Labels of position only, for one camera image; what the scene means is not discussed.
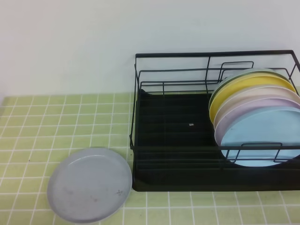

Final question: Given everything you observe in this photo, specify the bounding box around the grey round plate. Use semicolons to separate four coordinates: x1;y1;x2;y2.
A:
47;148;132;224

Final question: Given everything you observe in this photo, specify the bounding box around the green plate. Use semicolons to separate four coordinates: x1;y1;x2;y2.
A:
209;68;285;107

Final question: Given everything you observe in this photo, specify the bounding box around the cream pink plate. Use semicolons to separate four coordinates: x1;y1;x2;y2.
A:
213;85;300;128

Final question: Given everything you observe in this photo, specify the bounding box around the yellow plate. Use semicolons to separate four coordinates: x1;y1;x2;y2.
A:
209;73;296;123

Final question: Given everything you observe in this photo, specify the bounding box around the lilac plate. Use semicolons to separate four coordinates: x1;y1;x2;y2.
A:
214;95;300;145

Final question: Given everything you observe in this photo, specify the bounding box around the light blue plate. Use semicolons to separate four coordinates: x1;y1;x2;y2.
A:
220;106;300;167

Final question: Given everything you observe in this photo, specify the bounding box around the black wire dish rack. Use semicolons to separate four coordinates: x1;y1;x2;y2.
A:
130;50;300;192

